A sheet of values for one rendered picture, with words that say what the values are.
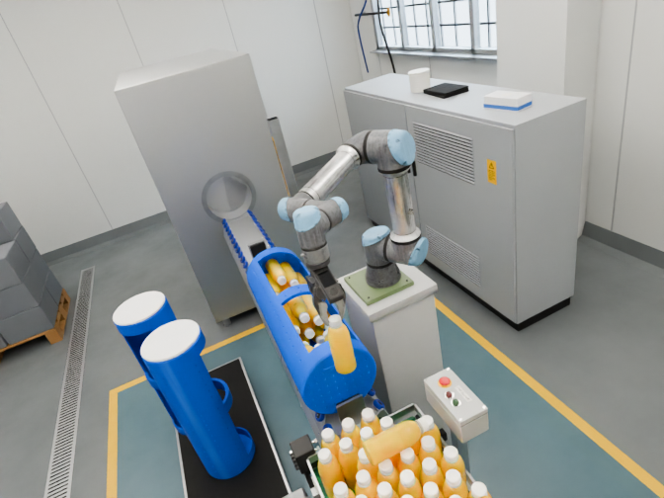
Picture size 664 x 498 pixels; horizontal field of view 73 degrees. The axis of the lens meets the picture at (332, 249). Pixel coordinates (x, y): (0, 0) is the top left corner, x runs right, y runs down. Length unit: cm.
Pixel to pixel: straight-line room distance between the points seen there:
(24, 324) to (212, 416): 284
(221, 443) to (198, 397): 34
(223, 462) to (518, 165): 224
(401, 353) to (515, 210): 122
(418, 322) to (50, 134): 525
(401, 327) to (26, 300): 364
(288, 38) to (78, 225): 364
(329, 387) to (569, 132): 200
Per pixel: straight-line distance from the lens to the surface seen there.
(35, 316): 488
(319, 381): 160
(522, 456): 275
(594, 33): 381
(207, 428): 246
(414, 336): 199
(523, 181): 278
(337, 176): 149
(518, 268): 304
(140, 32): 622
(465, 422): 149
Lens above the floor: 227
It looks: 30 degrees down
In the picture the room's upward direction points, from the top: 14 degrees counter-clockwise
